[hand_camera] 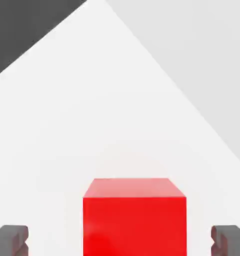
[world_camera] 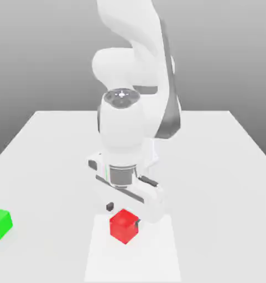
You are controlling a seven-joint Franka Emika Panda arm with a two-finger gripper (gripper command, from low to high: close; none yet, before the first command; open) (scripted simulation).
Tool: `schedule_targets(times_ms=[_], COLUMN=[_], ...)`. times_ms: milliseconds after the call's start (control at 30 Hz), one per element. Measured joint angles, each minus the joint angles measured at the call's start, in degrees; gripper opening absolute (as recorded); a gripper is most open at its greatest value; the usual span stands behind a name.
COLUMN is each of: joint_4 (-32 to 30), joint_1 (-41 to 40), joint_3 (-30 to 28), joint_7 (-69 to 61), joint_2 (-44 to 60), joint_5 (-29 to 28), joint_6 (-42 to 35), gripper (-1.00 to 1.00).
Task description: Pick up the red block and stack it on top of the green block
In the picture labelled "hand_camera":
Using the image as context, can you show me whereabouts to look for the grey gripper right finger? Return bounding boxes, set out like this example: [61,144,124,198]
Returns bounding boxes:
[211,224,240,256]

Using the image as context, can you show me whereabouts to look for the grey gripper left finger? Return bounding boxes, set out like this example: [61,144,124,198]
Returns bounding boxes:
[0,224,29,256]

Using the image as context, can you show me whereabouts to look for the small red cube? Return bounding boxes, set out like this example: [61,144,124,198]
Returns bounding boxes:
[82,177,188,256]

